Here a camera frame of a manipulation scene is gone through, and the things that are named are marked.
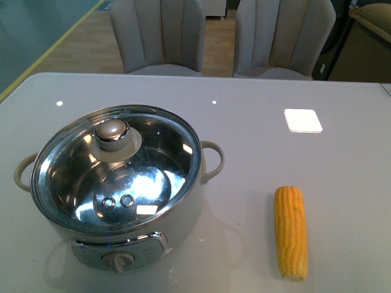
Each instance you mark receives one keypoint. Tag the glass pot lid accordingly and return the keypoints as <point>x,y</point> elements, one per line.
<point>115,170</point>

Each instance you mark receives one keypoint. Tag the yellow corn cob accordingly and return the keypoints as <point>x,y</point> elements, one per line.
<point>290,232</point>

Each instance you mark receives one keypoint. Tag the white electric cooking pot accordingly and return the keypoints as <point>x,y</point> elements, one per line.
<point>136,248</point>

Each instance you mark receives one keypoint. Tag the left beige upholstered chair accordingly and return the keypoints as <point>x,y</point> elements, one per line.
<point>160,38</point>

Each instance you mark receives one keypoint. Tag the beige upholstered chair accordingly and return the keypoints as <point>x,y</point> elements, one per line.
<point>160,38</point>
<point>280,39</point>

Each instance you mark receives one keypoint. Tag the right beige upholstered chair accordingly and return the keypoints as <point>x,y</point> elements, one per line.
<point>280,39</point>

